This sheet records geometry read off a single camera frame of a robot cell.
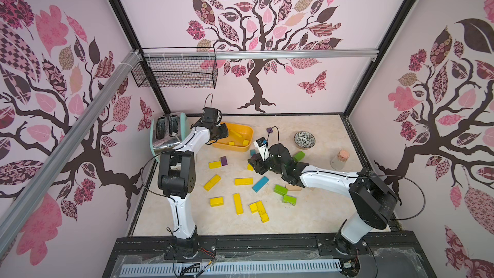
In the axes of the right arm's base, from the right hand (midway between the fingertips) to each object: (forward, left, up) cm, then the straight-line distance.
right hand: (253, 155), depth 85 cm
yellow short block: (-16, +17, -12) cm, 26 cm away
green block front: (-16, -17, -14) cm, 27 cm away
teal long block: (-8, -3, -13) cm, 16 cm away
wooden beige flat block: (-10, -18, -13) cm, 25 cm away
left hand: (+16, +14, -4) cm, 22 cm away
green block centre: (-11, -12, -13) cm, 21 cm away
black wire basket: (+40, +33, +21) cm, 56 cm away
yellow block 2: (+21, +10, -11) cm, 26 cm away
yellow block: (+4, +20, -14) cm, 25 cm away
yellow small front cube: (-19, 0, -12) cm, 23 cm away
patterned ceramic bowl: (+19, -30, -13) cm, 37 cm away
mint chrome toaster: (+12, +40, +5) cm, 42 cm away
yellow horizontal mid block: (-6, +5, -13) cm, 15 cm away
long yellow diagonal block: (-6, +20, -14) cm, 25 cm away
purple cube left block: (+5, +15, -13) cm, 20 cm away
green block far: (+8, -25, -14) cm, 30 cm away
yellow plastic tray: (+25, +4, -12) cm, 28 cm away
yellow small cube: (+16, +4, -12) cm, 21 cm away
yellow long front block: (-21, -3, -13) cm, 25 cm away
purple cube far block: (+27, -10, -15) cm, 33 cm away
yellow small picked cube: (+15, +12, -11) cm, 22 cm away
